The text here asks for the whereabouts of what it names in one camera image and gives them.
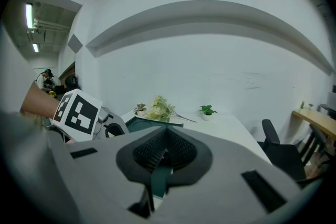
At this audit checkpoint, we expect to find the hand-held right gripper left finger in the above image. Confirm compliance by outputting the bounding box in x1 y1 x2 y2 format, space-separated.
48 125 169 224

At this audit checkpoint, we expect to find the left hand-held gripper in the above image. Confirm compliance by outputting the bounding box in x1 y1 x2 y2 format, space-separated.
51 88 130 143

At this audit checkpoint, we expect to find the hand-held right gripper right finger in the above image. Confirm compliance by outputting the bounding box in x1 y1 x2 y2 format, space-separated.
157 125 302 224

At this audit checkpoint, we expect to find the dark green metal box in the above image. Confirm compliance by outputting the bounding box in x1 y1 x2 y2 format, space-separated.
125 115 184 199

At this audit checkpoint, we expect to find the person's left forearm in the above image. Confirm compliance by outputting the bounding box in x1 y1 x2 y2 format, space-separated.
19 83 61 120

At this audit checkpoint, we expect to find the black high-back office chair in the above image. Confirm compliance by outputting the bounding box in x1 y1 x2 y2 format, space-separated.
64 75 79 92

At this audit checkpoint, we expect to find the white table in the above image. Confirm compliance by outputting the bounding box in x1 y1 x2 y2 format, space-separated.
120 110 272 208

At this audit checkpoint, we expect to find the small variegated potted plant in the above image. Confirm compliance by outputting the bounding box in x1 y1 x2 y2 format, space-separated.
133 103 148 117

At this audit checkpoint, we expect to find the black office chair with armrests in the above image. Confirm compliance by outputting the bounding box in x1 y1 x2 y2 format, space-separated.
257 119 308 182

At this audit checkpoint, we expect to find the pale yellow flower bouquet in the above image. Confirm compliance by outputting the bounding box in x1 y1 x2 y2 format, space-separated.
145 95 197 124

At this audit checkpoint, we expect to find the small green potted plant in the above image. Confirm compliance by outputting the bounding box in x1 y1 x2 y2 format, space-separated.
199 104 218 121

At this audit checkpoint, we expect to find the white ceiling pipe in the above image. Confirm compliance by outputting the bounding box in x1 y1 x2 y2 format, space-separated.
33 17 71 34

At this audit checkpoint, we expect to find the light wooden desk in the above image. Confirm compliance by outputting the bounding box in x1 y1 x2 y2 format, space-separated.
291 109 336 140

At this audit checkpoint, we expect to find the grey diamond wall panel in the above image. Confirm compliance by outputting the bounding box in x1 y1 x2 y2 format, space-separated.
67 34 83 54

